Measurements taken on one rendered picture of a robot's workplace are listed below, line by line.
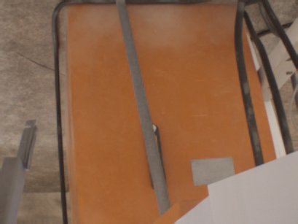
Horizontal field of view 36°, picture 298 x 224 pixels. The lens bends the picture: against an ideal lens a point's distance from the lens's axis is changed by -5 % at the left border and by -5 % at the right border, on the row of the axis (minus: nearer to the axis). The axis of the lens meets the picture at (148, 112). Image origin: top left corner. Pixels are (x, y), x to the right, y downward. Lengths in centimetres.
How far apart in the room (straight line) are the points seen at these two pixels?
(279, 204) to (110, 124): 69
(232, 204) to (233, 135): 67
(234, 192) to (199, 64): 75
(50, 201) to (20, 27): 164
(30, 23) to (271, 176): 98
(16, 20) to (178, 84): 47
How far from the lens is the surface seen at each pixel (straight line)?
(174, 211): 72
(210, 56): 122
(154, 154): 88
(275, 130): 134
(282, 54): 117
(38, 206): 280
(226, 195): 48
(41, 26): 133
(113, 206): 102
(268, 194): 45
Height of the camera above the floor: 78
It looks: 24 degrees down
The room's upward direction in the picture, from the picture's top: 172 degrees clockwise
